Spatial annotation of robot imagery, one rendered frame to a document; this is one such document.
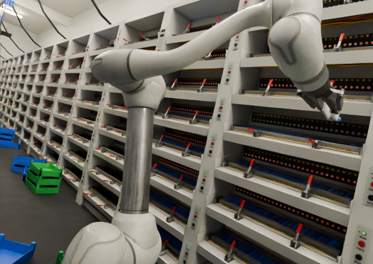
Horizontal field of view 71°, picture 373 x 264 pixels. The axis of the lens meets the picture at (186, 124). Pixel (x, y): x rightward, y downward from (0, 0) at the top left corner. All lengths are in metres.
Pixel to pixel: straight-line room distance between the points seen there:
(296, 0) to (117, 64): 0.52
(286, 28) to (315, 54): 0.09
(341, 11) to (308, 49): 0.63
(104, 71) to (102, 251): 0.53
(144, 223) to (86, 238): 0.22
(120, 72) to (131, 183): 0.38
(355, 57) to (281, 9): 0.49
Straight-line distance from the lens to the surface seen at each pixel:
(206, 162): 1.37
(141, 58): 0.81
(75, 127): 3.14
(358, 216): 1.06
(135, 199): 0.94
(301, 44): 0.64
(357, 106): 1.10
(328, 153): 1.09
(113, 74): 0.87
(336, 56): 1.18
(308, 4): 0.75
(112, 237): 0.80
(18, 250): 1.81
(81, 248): 0.80
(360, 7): 1.25
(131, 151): 0.94
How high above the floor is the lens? 0.84
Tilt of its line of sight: 2 degrees up
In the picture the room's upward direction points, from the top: 13 degrees clockwise
